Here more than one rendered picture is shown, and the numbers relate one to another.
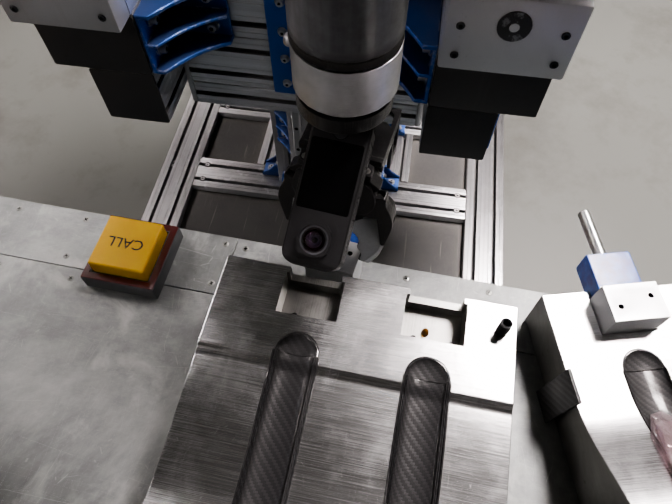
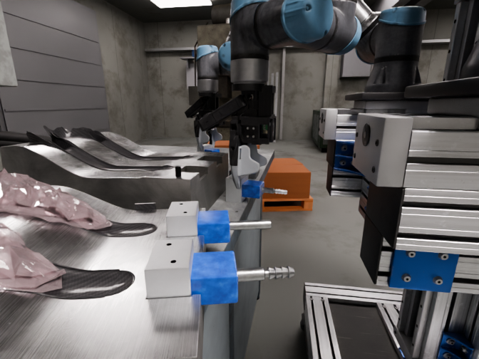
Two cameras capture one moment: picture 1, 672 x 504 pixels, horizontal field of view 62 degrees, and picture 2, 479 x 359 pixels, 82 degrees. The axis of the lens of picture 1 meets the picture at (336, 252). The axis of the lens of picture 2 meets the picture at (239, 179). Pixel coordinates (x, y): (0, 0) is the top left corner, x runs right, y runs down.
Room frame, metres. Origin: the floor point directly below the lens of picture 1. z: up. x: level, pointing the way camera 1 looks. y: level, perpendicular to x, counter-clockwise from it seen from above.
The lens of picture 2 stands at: (0.28, -0.59, 1.01)
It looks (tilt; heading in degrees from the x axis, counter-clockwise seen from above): 16 degrees down; 90
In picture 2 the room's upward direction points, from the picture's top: straight up
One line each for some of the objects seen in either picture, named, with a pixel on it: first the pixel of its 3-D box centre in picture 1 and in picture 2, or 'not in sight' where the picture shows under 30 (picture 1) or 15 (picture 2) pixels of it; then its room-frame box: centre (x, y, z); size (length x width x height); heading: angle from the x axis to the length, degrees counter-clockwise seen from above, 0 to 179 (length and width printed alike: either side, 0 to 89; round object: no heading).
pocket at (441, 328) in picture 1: (432, 324); (192, 178); (0.20, -0.08, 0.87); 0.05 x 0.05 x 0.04; 78
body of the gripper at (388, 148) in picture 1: (346, 135); (252, 115); (0.31, -0.01, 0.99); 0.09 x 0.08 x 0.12; 162
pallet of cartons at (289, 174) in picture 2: not in sight; (255, 170); (0.46, 2.24, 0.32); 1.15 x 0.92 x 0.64; 173
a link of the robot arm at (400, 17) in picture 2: not in sight; (398, 33); (0.74, 0.29, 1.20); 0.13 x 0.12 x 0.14; 86
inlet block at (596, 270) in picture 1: (605, 268); (221, 226); (0.26, -0.26, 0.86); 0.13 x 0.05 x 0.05; 6
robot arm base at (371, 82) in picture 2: not in sight; (393, 75); (0.74, 0.28, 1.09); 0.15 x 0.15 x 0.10
